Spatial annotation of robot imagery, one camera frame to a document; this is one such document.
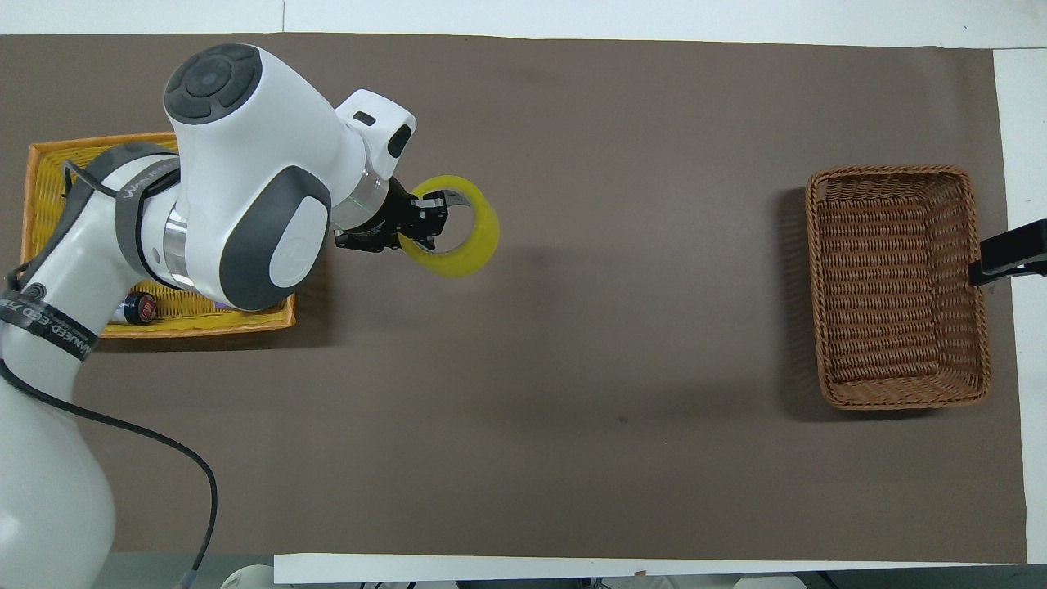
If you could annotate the small bottle with black cap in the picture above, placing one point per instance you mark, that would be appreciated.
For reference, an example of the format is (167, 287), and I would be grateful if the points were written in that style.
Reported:
(141, 308)

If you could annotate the yellow tape roll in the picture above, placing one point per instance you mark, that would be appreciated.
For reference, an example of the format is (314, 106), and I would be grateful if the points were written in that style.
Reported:
(478, 245)

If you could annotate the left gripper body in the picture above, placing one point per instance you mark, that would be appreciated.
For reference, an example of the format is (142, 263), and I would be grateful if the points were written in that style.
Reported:
(386, 219)

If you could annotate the black stand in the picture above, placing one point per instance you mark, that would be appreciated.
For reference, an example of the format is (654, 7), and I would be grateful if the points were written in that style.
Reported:
(1010, 249)

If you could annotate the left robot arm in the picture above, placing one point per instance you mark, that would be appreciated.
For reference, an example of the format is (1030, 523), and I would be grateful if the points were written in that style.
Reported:
(245, 147)

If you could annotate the yellow wicker basket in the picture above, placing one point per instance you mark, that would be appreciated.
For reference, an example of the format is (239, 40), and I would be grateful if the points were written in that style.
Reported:
(45, 180)

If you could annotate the brown wicker basket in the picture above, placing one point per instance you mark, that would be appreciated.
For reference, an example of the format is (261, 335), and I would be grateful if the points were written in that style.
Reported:
(891, 286)

